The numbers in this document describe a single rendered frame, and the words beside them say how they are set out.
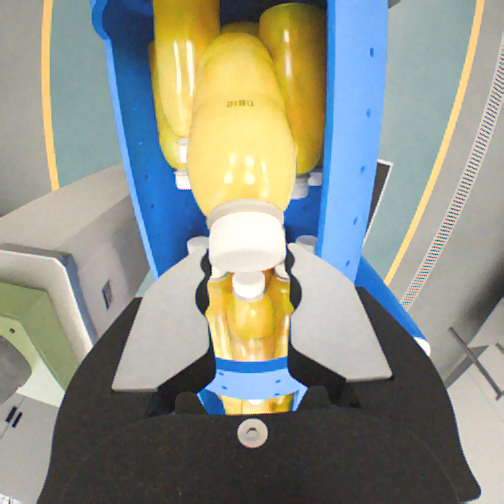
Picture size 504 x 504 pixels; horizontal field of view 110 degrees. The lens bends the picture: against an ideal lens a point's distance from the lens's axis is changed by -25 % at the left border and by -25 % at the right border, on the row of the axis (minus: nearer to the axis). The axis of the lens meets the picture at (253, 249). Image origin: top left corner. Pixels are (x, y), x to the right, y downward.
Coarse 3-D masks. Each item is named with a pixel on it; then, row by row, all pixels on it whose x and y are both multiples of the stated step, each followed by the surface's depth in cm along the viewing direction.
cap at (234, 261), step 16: (224, 224) 11; (240, 224) 10; (256, 224) 10; (272, 224) 11; (224, 240) 10; (240, 240) 10; (256, 240) 10; (272, 240) 11; (224, 256) 11; (240, 256) 11; (256, 256) 11; (272, 256) 11
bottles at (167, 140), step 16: (224, 32) 20; (256, 32) 20; (160, 112) 26; (160, 128) 27; (160, 144) 29; (176, 144) 27; (176, 160) 29; (320, 160) 28; (176, 176) 32; (320, 176) 30; (192, 240) 38; (208, 240) 38; (304, 240) 37; (272, 272) 38
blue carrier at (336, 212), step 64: (128, 0) 18; (256, 0) 22; (320, 0) 21; (384, 0) 12; (128, 64) 22; (384, 64) 15; (128, 128) 24; (320, 192) 36; (320, 256) 18; (256, 384) 25
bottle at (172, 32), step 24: (168, 0) 15; (192, 0) 16; (216, 0) 17; (168, 24) 17; (192, 24) 17; (216, 24) 18; (168, 48) 18; (192, 48) 18; (168, 72) 19; (192, 72) 19; (168, 96) 20; (192, 96) 20; (168, 120) 22
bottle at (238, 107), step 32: (224, 64) 13; (256, 64) 14; (224, 96) 12; (256, 96) 12; (192, 128) 13; (224, 128) 11; (256, 128) 11; (288, 128) 13; (192, 160) 12; (224, 160) 11; (256, 160) 11; (288, 160) 12; (192, 192) 13; (224, 192) 11; (256, 192) 11; (288, 192) 12
